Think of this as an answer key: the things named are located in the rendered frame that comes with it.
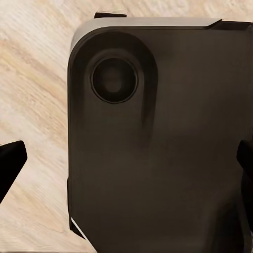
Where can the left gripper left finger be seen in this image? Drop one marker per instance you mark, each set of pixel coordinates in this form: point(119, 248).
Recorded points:
point(12, 158)

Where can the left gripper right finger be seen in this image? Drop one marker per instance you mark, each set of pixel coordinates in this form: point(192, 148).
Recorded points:
point(245, 157)

